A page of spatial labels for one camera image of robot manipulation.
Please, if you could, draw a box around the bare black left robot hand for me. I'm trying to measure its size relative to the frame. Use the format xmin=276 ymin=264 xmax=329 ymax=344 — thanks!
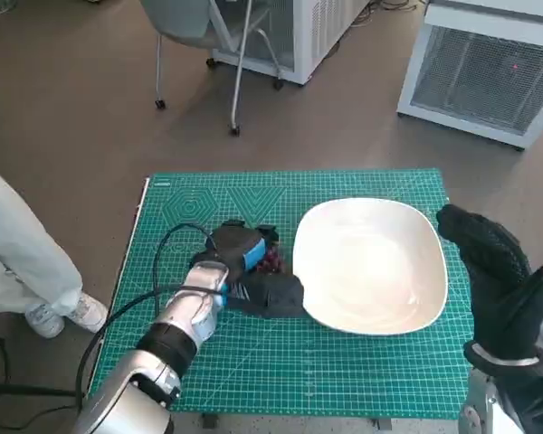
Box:
xmin=192 ymin=220 xmax=281 ymax=281

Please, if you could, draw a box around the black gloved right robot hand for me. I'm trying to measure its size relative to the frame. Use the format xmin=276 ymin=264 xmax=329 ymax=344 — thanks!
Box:
xmin=435 ymin=203 xmax=543 ymax=362

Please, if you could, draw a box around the red toy grape bunch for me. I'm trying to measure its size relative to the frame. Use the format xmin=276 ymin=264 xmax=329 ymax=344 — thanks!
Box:
xmin=252 ymin=243 xmax=287 ymax=276

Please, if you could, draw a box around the white plate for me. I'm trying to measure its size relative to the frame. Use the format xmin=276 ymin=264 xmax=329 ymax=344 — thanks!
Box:
xmin=292 ymin=196 xmax=449 ymax=336

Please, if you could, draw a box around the green cutting mat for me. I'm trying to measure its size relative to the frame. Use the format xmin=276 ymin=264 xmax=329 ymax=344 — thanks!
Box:
xmin=102 ymin=167 xmax=476 ymax=415

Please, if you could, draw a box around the white cabinet with mesh grille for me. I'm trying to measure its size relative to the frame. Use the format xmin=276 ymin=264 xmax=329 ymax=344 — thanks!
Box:
xmin=396 ymin=0 xmax=543 ymax=153

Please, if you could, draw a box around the person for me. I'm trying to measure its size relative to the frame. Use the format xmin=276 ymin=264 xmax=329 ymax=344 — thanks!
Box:
xmin=0 ymin=144 xmax=110 ymax=339

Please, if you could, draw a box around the white cabinet with glass door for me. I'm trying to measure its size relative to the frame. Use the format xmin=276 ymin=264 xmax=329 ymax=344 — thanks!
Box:
xmin=210 ymin=0 xmax=372 ymax=87

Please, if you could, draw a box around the grey office chair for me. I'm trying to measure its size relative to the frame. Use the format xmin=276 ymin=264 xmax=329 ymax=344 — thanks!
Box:
xmin=139 ymin=0 xmax=287 ymax=137

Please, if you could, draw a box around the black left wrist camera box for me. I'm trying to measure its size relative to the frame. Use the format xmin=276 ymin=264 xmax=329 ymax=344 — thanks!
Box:
xmin=225 ymin=272 xmax=306 ymax=320

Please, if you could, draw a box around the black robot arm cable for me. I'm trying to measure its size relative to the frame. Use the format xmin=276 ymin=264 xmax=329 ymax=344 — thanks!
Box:
xmin=74 ymin=223 xmax=230 ymax=403

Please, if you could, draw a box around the black floor cable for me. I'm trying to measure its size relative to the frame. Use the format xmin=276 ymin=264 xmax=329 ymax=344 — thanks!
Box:
xmin=0 ymin=327 xmax=82 ymax=430
xmin=350 ymin=0 xmax=431 ymax=31

